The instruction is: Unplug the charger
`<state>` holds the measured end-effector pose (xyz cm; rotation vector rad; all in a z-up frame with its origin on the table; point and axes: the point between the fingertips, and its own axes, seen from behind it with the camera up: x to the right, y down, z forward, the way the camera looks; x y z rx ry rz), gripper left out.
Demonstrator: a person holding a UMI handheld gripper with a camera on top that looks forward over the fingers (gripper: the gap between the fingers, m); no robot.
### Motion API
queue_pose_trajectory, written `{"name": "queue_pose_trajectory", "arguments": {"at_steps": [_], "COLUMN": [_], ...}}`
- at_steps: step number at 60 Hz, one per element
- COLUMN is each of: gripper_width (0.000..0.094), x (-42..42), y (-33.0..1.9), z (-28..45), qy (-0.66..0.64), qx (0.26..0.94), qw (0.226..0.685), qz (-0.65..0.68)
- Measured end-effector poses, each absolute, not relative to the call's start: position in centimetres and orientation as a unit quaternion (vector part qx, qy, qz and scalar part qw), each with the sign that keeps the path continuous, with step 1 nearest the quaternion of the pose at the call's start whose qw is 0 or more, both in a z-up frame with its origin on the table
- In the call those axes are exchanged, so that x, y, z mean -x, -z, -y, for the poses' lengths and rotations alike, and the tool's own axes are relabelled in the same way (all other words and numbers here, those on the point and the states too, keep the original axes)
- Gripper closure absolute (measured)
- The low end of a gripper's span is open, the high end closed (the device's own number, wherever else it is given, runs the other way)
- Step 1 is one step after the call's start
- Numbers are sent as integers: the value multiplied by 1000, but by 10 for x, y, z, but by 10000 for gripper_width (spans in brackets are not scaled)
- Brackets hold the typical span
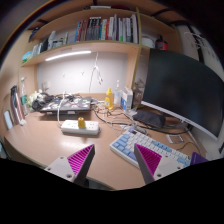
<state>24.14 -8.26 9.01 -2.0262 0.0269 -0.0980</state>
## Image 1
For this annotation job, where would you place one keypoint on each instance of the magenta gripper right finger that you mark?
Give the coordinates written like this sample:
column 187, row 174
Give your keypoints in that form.
column 154, row 166

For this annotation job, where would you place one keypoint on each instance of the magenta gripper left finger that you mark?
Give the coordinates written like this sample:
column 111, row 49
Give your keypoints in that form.
column 75, row 167

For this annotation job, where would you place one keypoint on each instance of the yellow charger plug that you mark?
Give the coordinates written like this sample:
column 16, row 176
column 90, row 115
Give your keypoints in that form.
column 81, row 122

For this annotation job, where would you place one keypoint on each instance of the small card on desk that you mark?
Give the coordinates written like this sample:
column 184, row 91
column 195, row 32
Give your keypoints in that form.
column 174, row 139

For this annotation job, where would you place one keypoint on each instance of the white power strip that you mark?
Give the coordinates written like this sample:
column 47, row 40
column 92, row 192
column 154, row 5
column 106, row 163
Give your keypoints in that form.
column 72, row 126

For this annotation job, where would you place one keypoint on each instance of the purple object at right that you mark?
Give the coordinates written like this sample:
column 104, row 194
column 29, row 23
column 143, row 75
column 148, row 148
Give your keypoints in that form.
column 197, row 159

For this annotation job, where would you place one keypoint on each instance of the black pouch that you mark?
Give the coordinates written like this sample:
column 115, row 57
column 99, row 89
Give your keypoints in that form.
column 150, row 118

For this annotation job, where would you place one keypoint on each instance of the black laptop with stickers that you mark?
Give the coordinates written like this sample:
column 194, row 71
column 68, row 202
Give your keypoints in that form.
column 68, row 105

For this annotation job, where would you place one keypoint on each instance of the white blue carton box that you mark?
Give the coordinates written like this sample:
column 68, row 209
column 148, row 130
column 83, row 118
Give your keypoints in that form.
column 126, row 99

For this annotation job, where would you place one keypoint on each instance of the yellow bottle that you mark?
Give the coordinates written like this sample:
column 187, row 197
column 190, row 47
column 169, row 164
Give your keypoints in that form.
column 109, row 100

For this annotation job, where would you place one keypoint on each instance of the clear spray bottle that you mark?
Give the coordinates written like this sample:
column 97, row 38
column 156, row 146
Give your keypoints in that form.
column 117, row 94

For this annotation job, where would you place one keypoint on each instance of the large curved black monitor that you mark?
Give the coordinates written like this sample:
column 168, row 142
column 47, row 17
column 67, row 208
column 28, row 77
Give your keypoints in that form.
column 186, row 89

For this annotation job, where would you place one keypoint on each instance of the clear water bottle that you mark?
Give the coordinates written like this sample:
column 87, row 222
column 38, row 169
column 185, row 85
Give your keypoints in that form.
column 23, row 97

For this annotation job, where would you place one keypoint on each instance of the white LED light bar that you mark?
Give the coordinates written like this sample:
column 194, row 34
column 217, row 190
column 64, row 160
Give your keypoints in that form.
column 67, row 55

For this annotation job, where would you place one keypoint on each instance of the wooden shelf unit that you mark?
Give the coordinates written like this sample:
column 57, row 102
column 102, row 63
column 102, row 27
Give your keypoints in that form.
column 132, row 50

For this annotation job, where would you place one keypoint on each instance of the black red jar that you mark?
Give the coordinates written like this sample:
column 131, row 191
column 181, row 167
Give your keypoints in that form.
column 161, row 44

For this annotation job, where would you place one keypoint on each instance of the row of books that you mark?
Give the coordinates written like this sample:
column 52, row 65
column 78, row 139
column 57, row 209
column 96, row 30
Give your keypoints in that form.
column 113, row 28

